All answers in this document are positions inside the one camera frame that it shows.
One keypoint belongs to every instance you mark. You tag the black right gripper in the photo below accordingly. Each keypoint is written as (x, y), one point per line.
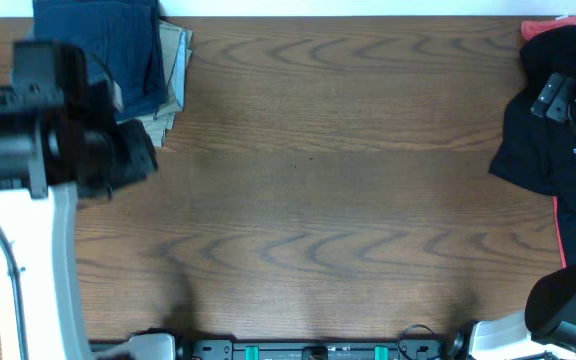
(558, 97)

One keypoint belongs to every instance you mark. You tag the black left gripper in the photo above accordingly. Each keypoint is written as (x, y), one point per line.
(143, 157)

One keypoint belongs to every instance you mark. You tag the navy blue cloth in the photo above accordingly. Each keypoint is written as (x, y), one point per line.
(122, 34)

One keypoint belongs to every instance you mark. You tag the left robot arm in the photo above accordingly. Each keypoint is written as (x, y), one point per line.
(60, 143)

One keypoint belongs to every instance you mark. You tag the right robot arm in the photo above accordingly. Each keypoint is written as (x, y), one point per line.
(546, 328)

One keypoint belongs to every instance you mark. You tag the black t-shirt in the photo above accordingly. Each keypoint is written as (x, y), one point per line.
(539, 154)

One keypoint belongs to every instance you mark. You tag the folded khaki trousers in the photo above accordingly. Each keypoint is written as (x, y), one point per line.
(176, 51)

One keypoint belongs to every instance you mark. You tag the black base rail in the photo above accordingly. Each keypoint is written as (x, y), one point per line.
(414, 348)

